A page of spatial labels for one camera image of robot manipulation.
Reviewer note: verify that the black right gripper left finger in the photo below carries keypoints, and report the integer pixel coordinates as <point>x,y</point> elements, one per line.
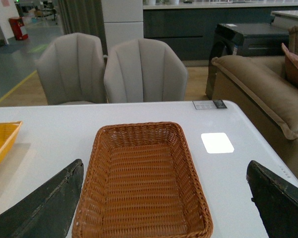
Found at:
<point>48,211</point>

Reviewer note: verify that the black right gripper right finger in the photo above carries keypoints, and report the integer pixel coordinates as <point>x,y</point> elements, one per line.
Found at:
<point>276,200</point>

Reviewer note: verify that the yellow wicker basket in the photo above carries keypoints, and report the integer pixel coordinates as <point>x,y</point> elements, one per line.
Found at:
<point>8,135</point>

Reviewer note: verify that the brown wicker basket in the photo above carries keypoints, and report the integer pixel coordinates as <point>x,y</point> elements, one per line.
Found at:
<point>141,182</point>

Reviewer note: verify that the beige sofa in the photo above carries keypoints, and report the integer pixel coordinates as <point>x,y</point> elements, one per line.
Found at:
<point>259,86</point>

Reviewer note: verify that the table label sticker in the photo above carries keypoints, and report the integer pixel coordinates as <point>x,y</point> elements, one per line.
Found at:
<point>211,104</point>

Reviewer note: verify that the pink cushion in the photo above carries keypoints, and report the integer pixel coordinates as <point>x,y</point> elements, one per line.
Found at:
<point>291,66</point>

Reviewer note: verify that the left grey upholstered chair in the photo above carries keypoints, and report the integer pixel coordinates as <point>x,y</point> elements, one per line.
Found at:
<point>71,70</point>

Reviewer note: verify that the grey upholstered chair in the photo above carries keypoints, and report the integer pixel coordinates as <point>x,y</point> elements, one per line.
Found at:
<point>71,70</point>
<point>144,70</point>

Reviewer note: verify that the right grey upholstered chair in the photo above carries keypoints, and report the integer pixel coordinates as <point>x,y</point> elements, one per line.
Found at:
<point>144,70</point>

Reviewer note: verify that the black washing machine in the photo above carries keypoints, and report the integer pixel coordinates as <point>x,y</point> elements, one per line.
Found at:
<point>244,39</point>

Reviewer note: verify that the red bin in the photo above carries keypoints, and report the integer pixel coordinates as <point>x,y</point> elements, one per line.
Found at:
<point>18,28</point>

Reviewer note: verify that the grey curtain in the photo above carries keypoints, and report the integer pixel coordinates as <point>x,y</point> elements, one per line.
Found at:
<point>83,16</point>

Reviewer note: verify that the dark kitchen counter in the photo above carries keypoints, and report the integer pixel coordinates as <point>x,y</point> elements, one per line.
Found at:
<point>188,28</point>

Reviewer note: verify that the white pillar cabinet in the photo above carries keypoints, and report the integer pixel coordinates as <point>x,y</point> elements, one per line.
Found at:
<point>123,21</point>

